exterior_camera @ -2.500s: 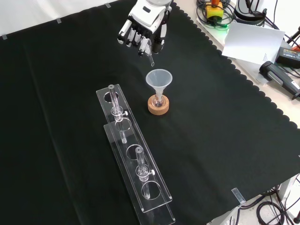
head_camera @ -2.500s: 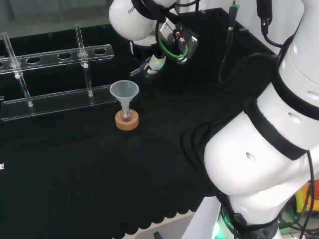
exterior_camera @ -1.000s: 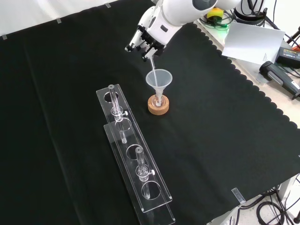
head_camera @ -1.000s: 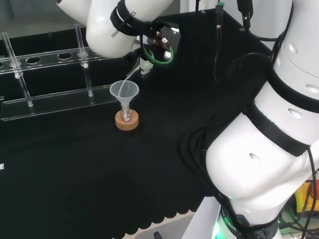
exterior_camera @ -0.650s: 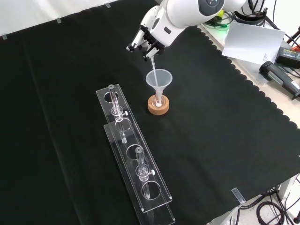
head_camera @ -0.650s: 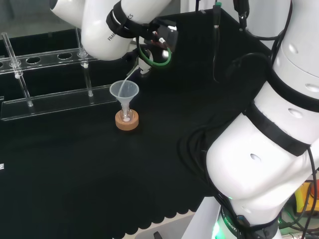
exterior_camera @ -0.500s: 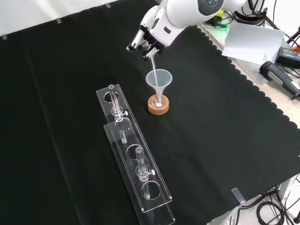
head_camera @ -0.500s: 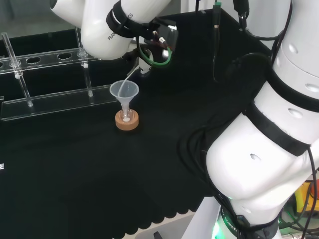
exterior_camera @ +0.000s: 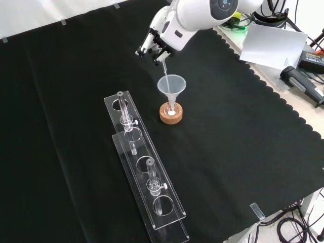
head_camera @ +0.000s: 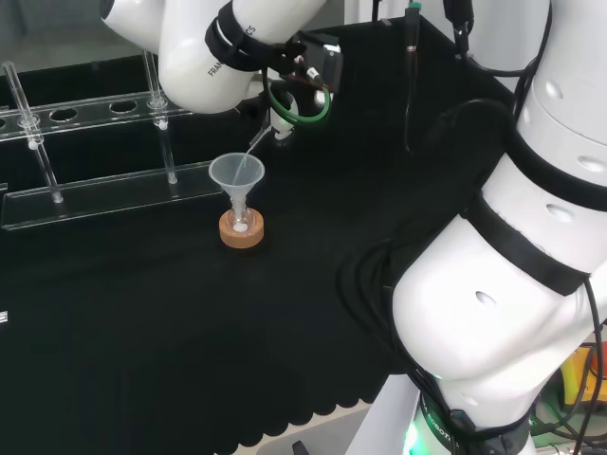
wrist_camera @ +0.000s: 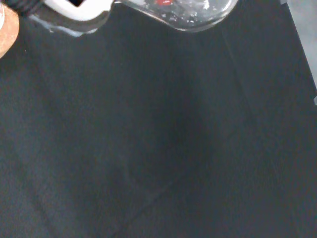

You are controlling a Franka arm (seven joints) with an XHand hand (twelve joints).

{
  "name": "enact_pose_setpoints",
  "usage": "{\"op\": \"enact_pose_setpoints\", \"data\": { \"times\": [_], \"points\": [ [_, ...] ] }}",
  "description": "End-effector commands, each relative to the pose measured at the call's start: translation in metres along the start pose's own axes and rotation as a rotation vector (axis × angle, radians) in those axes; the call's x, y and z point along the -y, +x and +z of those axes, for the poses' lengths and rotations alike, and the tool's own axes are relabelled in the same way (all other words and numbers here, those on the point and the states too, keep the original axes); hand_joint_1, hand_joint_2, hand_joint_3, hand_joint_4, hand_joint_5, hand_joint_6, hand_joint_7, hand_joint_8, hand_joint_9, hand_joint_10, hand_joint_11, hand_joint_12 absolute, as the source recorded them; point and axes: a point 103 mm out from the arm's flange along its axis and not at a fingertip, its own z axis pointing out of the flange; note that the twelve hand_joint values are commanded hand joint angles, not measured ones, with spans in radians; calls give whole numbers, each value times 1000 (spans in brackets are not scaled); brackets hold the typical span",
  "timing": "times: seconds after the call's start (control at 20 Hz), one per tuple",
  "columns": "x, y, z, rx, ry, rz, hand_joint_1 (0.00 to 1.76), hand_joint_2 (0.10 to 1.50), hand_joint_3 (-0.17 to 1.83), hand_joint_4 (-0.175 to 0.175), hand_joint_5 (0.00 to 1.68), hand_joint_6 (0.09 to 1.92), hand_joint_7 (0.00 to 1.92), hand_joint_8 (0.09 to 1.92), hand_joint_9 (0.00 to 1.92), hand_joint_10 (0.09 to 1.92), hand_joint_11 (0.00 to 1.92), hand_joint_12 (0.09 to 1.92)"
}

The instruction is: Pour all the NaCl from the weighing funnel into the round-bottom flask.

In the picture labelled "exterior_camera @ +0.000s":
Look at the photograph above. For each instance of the small glass round-bottom flask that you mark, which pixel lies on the small glass round-bottom flask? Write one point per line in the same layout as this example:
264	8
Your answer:
167	109

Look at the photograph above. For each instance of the black handheld device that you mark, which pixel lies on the black handheld device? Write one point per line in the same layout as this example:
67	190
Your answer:
296	78

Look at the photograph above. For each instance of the yellow stop button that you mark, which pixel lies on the yellow stop button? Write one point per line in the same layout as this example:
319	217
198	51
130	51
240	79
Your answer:
237	15

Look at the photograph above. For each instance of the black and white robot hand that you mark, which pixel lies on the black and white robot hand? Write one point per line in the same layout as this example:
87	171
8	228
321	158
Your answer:
174	35

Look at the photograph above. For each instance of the black bench cloth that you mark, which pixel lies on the black bench cloth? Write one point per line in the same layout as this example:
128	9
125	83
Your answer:
227	152

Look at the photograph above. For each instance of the pale board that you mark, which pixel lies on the pale board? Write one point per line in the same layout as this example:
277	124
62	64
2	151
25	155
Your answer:
273	45

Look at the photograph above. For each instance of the translucent plastic funnel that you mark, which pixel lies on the translucent plastic funnel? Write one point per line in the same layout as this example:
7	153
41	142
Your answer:
174	88

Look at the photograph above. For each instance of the clear plastic clip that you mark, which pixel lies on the clear plastic clip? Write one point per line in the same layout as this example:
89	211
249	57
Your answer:
257	210

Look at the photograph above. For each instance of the black power adapter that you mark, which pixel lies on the black power adapter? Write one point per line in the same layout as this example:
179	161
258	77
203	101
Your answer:
312	60

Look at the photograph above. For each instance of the clear acrylic funnel stand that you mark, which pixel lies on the clear acrylic funnel stand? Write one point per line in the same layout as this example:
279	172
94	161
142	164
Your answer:
145	149

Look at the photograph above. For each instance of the black tripod leg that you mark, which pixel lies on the black tripod leg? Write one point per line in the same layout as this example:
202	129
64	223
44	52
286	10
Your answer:
317	39

